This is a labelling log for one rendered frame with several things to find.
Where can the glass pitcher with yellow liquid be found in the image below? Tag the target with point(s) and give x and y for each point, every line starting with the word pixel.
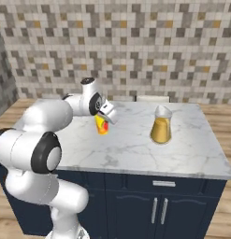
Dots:
pixel 161 130

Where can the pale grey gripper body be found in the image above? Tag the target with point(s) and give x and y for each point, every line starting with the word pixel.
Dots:
pixel 108 111

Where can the navy island cabinet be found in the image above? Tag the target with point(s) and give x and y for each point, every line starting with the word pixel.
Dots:
pixel 98 211

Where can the white stool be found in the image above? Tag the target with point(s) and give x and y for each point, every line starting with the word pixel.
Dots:
pixel 152 99

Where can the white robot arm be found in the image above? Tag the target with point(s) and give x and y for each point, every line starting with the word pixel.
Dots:
pixel 42 118

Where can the navy cupboard door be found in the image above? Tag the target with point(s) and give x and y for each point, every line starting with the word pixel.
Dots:
pixel 129 217
pixel 188 219

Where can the navy drawer front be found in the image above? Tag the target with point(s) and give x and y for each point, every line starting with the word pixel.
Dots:
pixel 182 184

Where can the yellow and red cup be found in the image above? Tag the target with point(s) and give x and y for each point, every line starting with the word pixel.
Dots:
pixel 103 127

